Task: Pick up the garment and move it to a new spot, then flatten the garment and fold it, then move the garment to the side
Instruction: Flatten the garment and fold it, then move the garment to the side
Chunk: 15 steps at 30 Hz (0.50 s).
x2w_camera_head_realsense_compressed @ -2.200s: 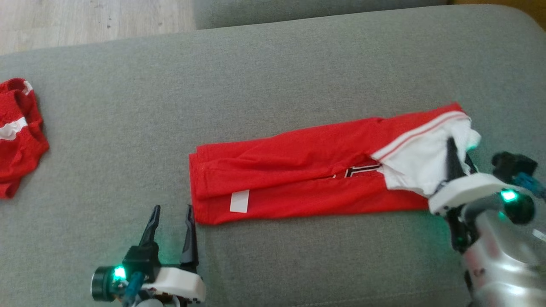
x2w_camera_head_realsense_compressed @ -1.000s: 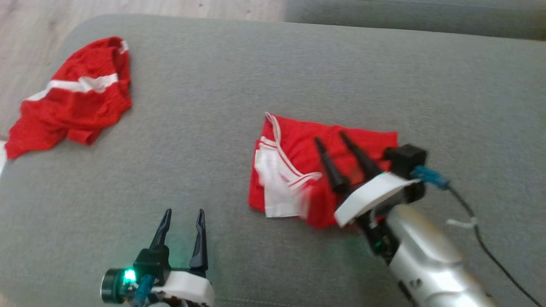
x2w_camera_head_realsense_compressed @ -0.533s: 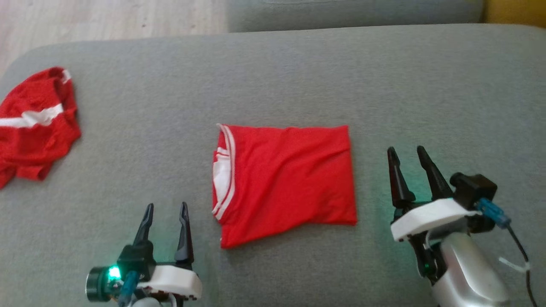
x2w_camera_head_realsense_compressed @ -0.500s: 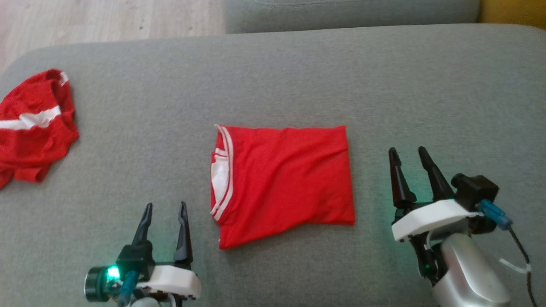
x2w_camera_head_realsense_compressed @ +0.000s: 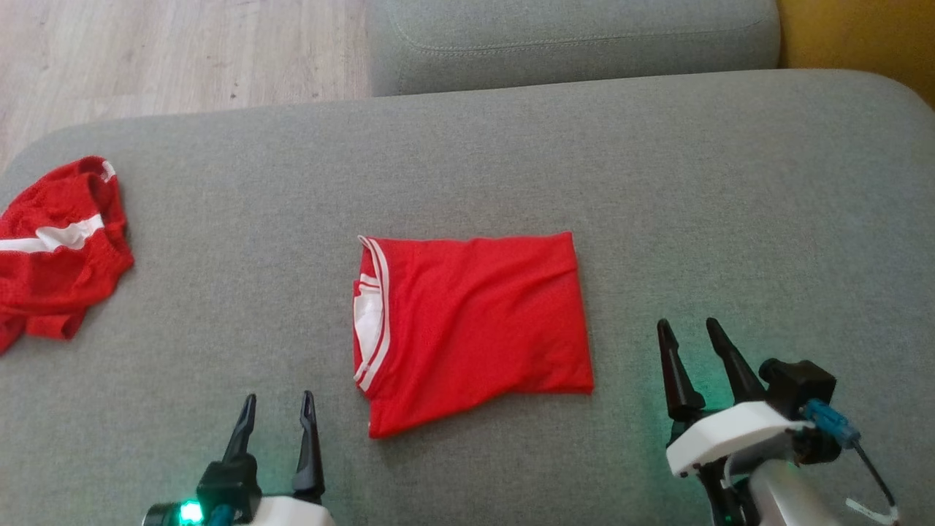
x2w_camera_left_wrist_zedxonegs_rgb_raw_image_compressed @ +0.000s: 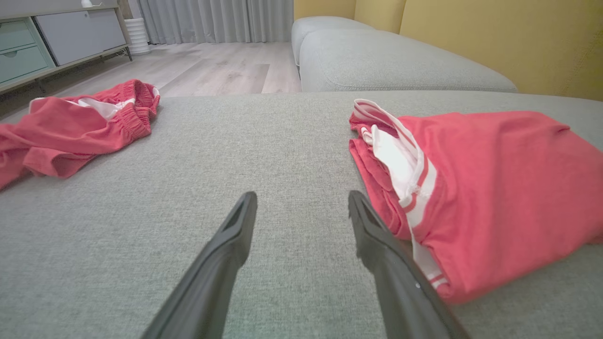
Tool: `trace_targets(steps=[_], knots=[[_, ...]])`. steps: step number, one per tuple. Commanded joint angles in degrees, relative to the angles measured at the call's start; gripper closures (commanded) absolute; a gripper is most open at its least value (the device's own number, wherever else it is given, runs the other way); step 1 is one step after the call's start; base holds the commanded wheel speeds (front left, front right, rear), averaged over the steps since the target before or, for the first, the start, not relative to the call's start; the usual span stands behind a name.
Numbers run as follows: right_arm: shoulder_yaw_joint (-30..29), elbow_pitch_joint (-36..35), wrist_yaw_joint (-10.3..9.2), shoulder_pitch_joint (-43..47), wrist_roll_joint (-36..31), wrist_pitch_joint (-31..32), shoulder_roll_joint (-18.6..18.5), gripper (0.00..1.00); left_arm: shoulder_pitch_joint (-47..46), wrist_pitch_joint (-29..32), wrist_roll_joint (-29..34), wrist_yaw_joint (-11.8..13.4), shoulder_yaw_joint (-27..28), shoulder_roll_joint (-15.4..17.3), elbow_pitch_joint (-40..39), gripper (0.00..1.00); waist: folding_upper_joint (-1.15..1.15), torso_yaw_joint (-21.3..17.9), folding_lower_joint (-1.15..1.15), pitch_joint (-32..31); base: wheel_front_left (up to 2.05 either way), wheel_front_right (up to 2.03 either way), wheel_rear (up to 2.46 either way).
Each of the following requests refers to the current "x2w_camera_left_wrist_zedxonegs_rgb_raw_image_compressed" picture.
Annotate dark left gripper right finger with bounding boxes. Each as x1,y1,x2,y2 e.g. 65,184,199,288
348,190,469,339

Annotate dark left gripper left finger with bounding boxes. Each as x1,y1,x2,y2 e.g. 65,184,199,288
141,191,258,339

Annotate red basketball jersey white trim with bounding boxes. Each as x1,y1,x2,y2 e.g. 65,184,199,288
349,99,603,305

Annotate red shorts with white stripe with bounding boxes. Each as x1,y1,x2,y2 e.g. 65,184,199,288
0,79,161,190

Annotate large grey sofa seat cushion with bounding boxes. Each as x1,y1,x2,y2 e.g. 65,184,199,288
0,90,603,339

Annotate white ribbed cylinder appliance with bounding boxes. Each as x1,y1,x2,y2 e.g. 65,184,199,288
124,18,152,56

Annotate grey pleated curtain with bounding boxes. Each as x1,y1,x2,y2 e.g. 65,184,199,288
137,0,295,45

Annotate grey cabinet with mint drawers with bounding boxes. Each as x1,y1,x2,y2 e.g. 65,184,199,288
0,0,133,95

